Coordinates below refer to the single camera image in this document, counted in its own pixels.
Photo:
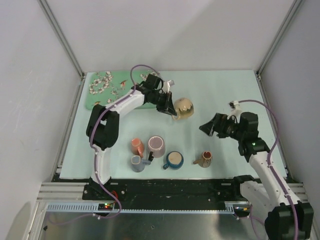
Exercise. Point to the left aluminium frame post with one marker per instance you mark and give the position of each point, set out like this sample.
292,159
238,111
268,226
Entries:
44,5

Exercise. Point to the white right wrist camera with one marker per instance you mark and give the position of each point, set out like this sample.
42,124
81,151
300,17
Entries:
235,109

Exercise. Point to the grey slotted cable duct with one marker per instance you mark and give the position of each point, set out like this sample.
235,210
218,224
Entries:
101,207

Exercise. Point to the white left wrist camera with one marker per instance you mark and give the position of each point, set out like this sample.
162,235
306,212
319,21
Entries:
167,85

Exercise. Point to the salmon pink mug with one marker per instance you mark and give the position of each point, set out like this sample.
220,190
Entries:
137,147

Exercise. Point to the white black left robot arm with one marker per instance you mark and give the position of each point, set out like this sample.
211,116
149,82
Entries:
104,122

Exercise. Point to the dark blue mug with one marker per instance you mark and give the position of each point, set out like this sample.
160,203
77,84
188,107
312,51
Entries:
174,160

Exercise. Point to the grey blue small mug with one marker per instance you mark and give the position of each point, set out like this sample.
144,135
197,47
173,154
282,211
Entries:
138,164

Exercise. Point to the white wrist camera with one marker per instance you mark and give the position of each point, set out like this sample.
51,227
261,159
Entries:
167,85
235,109

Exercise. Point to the beige round mug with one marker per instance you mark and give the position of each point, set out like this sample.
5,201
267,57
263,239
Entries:
184,109

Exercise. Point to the right aluminium frame post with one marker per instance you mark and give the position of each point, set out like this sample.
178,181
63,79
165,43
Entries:
286,23

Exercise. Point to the aluminium frame post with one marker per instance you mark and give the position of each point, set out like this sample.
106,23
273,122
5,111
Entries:
44,5
286,23

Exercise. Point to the lilac mug black handle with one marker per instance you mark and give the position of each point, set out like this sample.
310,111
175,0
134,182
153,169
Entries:
156,145

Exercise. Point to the brown striped mug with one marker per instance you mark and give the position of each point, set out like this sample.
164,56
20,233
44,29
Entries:
205,159

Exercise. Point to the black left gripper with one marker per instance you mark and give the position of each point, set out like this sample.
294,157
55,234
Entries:
167,106

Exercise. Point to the aluminium front rail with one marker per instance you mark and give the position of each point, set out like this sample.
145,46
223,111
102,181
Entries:
73,191

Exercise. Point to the green floral placemat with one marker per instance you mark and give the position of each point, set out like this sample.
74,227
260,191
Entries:
106,87

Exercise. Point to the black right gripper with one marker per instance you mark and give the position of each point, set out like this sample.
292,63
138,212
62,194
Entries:
217,124

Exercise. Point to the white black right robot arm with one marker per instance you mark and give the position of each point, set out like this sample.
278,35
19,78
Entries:
286,216

